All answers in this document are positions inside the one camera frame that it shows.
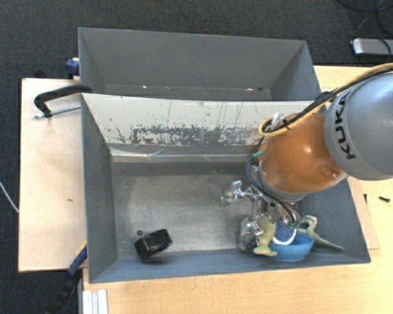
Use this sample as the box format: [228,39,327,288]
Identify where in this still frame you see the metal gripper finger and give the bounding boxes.
[220,179,262,207]
[237,216,265,252]

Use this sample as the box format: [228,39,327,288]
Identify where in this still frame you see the yellow-green toy animal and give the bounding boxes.
[252,215,278,257]

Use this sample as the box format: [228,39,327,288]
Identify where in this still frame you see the blue and white oval sponge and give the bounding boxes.
[272,217,298,245]

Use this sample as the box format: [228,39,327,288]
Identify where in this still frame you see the blue bowl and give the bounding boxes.
[267,233,315,262]

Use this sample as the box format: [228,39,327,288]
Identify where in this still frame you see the grey metal bin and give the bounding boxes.
[77,27,372,285]

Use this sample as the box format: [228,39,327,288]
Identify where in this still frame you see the green toy dinosaur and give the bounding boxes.
[296,214,344,251]

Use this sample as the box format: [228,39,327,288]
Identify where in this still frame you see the black tape roll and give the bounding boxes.
[133,228,174,260]

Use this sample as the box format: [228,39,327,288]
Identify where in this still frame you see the pale wood board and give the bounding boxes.
[18,77,88,273]

